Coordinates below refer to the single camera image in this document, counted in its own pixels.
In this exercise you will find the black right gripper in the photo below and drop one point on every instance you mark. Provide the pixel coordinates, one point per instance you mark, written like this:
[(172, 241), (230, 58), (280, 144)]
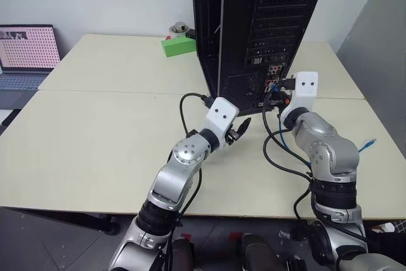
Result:
[(283, 99)]

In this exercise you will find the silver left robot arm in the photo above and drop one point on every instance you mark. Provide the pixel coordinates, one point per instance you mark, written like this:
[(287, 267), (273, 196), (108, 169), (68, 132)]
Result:
[(187, 154)]

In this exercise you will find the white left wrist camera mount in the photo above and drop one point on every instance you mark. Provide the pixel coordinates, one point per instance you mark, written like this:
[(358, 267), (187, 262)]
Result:
[(220, 113)]

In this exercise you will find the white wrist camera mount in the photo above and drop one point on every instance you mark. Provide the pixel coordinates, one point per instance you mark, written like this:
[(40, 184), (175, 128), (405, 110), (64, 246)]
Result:
[(306, 84), (220, 113)]

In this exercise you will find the open grey laptop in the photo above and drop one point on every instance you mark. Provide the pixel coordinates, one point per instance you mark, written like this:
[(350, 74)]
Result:
[(27, 49)]

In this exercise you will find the small black device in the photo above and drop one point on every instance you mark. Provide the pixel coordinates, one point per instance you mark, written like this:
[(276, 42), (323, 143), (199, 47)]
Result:
[(191, 34)]

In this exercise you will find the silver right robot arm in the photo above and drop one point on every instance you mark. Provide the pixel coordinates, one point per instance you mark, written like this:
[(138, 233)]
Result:
[(333, 148)]

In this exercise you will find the black table leg with caster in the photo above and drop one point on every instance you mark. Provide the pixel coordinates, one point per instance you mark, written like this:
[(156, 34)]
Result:
[(95, 220)]

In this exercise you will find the green rectangular box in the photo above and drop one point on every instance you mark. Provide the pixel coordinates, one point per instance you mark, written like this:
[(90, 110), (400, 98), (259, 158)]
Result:
[(178, 47)]

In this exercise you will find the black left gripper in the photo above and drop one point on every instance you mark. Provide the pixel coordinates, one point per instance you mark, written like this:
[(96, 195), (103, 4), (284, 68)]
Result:
[(232, 133)]

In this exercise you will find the dark rounded shape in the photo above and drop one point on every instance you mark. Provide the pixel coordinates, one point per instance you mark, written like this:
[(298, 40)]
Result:
[(183, 255), (260, 253)]

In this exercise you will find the black computer tower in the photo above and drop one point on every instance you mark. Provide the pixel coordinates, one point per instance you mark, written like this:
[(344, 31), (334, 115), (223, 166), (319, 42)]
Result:
[(241, 30)]

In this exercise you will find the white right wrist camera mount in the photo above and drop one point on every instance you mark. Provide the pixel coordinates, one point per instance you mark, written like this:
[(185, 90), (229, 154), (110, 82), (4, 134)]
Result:
[(306, 84)]

